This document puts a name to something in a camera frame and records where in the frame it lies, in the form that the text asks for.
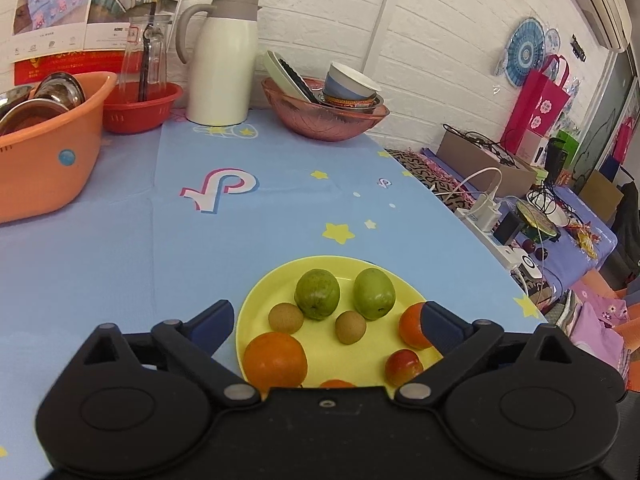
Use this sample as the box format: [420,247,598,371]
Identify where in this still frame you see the light green apple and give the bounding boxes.
[353,267,396,321]

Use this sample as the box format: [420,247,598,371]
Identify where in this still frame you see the metal bowls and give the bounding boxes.
[0,72,86,136]

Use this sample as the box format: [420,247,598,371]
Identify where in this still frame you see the orange plastic basket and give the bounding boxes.
[0,71,118,224]

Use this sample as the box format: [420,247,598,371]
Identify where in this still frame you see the white round device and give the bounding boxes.
[515,250,543,281]

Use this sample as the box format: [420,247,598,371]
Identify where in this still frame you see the red plastic basket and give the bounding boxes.
[102,81,184,135]

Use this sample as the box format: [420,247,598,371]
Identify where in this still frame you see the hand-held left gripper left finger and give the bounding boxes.
[82,300,253,408]

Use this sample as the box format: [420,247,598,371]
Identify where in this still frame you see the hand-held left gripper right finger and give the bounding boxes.
[395,301,573,408]

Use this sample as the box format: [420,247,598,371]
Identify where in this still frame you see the blue and white bowl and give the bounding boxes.
[324,61,378,103]

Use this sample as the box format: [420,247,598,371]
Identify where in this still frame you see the dark green apple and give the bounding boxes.
[294,269,341,321]

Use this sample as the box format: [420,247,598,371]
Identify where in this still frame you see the white small box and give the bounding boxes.
[515,130,546,166]

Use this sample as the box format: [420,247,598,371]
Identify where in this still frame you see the large orange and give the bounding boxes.
[243,331,308,390]

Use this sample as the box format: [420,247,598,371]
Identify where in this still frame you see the yellow plastic plate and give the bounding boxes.
[235,256,446,391]

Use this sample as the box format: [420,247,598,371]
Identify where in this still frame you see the black speaker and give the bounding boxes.
[544,137,568,186]

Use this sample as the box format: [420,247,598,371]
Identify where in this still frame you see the wall poster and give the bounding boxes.
[10,0,193,86]

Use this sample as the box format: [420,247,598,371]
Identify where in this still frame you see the patterned bowl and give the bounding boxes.
[320,92,386,116]

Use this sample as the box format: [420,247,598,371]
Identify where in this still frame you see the white air conditioner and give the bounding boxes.
[550,0,631,51]

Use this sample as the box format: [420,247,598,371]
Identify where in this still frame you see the white power strip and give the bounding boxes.
[455,207,521,271]

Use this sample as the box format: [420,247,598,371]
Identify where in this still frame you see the leopard pattern cloth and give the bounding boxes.
[385,147,476,211]

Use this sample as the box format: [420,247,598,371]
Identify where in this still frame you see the blue round fan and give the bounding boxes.
[497,17,547,86]

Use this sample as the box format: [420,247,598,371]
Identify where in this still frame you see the glass pitcher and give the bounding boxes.
[121,14,173,103]

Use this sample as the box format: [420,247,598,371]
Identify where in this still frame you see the white cable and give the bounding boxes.
[450,167,503,206]

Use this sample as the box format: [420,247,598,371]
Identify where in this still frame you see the white thermos jug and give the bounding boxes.
[175,0,263,126]

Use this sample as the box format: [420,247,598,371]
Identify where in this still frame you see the green round tin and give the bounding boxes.
[515,200,561,241]

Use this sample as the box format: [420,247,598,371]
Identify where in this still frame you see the white charger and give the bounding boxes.
[470,195,502,231]

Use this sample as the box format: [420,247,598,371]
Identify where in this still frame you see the grey-green dish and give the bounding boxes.
[263,50,321,106]

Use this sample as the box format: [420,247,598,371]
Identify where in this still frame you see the brown kiwi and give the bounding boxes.
[335,311,367,345]
[268,302,304,334]

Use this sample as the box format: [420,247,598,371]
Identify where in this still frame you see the pink glass bowl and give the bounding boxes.
[261,77,390,141]

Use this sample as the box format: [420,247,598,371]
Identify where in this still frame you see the pink gift bag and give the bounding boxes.
[505,55,571,156]

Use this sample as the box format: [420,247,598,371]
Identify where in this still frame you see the blue printed tablecloth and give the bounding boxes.
[0,107,551,461]

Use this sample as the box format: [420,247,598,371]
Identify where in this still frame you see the purple floral cloth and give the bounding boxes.
[565,290,631,376]

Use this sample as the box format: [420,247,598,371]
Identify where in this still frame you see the black power adapter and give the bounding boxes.
[494,210,526,246]

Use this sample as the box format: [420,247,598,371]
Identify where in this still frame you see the cardboard box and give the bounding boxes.
[436,127,538,198]

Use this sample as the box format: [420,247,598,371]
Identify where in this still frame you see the small red apple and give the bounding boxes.
[384,349,424,387]

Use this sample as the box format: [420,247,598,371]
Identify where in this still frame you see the black cables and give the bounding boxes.
[445,125,526,166]

